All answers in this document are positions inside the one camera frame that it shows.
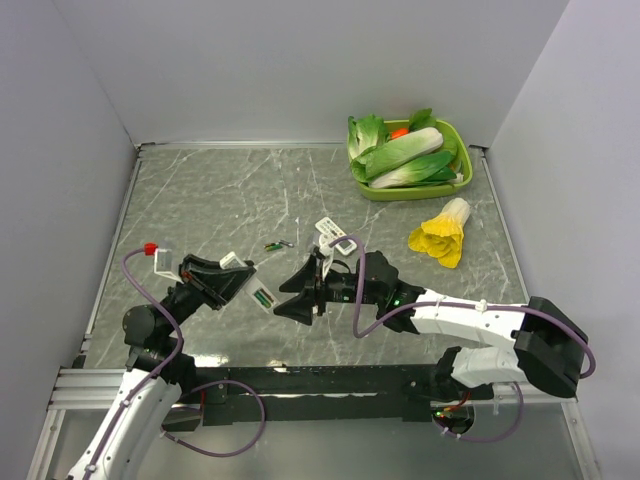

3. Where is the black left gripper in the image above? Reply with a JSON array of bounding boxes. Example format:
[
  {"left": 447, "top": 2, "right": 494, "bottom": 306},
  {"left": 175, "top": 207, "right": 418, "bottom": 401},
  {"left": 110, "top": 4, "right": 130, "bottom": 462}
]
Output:
[{"left": 160, "top": 252, "right": 255, "bottom": 336}]

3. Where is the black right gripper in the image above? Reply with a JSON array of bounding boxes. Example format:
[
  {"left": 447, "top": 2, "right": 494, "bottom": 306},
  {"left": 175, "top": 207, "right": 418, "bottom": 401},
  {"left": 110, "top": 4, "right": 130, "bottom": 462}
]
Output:
[{"left": 274, "top": 253, "right": 384, "bottom": 325}]

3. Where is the plain white remote control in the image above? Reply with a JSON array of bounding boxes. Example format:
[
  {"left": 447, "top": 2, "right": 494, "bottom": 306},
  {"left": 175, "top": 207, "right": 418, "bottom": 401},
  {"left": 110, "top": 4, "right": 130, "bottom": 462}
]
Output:
[{"left": 219, "top": 251, "right": 278, "bottom": 313}]

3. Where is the green gold AAA battery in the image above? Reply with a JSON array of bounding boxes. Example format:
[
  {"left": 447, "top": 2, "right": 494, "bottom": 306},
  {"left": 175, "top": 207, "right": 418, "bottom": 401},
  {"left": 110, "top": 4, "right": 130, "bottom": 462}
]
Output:
[{"left": 260, "top": 289, "right": 275, "bottom": 305}]

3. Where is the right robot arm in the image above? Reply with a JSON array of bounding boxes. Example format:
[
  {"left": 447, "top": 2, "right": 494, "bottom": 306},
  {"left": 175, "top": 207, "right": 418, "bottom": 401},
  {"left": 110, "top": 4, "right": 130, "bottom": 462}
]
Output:
[{"left": 274, "top": 251, "right": 593, "bottom": 399}]

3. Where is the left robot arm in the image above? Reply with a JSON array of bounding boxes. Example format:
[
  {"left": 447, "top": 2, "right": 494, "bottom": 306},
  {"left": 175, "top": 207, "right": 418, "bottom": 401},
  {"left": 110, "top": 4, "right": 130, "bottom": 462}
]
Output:
[{"left": 67, "top": 243, "right": 256, "bottom": 479}]

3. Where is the white remote with buttons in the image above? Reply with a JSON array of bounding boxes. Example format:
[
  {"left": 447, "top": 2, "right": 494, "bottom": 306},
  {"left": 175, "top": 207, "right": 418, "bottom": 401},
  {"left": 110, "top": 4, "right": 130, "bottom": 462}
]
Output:
[{"left": 315, "top": 216, "right": 357, "bottom": 257}]

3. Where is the green plastic basket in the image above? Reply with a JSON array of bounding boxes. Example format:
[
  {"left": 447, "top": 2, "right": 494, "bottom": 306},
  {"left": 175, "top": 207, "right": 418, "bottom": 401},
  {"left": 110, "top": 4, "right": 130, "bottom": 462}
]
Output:
[{"left": 349, "top": 109, "right": 473, "bottom": 201}]

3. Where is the black base bar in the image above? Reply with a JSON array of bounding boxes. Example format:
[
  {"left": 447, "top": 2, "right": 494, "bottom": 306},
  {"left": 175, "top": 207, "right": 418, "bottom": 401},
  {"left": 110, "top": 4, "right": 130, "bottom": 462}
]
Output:
[{"left": 159, "top": 362, "right": 496, "bottom": 434}]

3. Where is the large green toy cabbage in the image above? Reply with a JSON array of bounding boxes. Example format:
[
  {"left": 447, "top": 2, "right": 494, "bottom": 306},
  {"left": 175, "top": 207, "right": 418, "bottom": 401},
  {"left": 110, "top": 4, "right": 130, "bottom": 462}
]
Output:
[{"left": 365, "top": 127, "right": 444, "bottom": 181}]

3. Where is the yellow toy cabbage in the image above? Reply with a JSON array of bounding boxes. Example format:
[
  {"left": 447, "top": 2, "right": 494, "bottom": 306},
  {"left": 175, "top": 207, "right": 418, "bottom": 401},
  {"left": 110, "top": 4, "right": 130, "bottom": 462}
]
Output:
[{"left": 408, "top": 198, "right": 471, "bottom": 269}]

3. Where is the green toy lettuce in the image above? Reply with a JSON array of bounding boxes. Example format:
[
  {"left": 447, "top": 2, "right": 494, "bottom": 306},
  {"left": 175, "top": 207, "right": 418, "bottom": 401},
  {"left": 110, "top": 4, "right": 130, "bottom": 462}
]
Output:
[{"left": 347, "top": 114, "right": 390, "bottom": 161}]

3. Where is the green toy bok choy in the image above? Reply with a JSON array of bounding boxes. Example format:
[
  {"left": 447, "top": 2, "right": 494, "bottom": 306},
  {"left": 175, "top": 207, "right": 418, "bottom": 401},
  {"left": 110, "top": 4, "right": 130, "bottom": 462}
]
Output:
[{"left": 369, "top": 151, "right": 458, "bottom": 189}]

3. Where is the orange toy carrot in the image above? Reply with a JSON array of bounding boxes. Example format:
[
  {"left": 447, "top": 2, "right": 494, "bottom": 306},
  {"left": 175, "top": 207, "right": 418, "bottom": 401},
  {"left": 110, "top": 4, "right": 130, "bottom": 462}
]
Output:
[{"left": 391, "top": 128, "right": 409, "bottom": 139}]

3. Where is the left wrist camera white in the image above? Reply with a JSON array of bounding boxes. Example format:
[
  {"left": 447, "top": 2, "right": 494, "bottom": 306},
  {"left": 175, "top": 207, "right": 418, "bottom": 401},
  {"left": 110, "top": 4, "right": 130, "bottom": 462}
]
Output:
[{"left": 143, "top": 242, "right": 180, "bottom": 281}]

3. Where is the aluminium frame rail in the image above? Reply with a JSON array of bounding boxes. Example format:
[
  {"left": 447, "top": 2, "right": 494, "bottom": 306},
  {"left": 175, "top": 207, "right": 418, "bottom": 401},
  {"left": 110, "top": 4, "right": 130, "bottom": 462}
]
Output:
[{"left": 47, "top": 368, "right": 577, "bottom": 410}]

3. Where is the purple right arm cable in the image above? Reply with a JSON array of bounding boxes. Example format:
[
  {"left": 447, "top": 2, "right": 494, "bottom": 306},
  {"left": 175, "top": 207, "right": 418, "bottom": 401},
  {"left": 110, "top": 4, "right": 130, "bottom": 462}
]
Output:
[{"left": 319, "top": 234, "right": 597, "bottom": 444}]

